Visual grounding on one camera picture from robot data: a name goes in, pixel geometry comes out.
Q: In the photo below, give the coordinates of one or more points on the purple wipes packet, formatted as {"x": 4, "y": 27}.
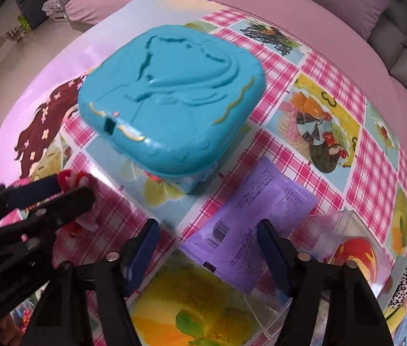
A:
{"x": 227, "y": 245}

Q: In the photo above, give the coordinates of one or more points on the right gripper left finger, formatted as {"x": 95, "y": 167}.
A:
{"x": 61, "y": 316}

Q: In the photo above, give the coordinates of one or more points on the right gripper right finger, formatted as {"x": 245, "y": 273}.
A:
{"x": 354, "y": 315}

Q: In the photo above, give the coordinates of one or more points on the person's left hand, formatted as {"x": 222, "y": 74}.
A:
{"x": 10, "y": 334}

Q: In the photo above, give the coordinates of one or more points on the leopard print scrunchie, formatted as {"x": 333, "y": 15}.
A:
{"x": 399, "y": 296}

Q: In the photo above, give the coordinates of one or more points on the teal plastic toy box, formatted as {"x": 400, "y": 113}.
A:
{"x": 172, "y": 100}

